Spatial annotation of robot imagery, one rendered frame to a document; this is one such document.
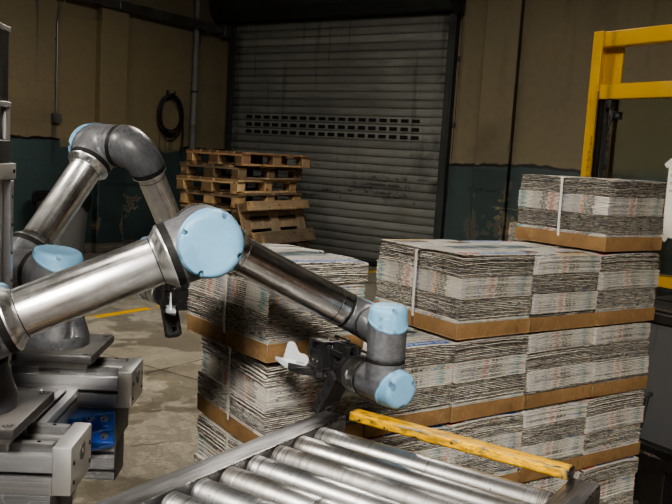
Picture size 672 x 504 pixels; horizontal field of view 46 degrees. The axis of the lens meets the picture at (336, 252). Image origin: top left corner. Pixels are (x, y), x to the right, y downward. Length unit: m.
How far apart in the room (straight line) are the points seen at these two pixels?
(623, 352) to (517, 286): 0.57
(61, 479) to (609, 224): 1.75
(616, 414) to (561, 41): 6.67
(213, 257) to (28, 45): 8.15
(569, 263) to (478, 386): 0.47
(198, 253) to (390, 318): 0.39
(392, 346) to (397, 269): 0.87
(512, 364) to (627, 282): 0.53
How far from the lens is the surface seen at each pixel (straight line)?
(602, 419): 2.75
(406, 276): 2.34
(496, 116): 9.14
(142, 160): 2.19
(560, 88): 9.01
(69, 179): 2.20
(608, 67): 3.41
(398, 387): 1.52
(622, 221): 2.64
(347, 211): 10.06
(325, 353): 1.67
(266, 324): 1.81
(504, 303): 2.30
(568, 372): 2.56
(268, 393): 1.88
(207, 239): 1.36
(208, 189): 8.55
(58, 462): 1.53
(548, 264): 2.40
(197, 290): 2.07
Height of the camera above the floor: 1.31
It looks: 7 degrees down
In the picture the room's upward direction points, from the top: 3 degrees clockwise
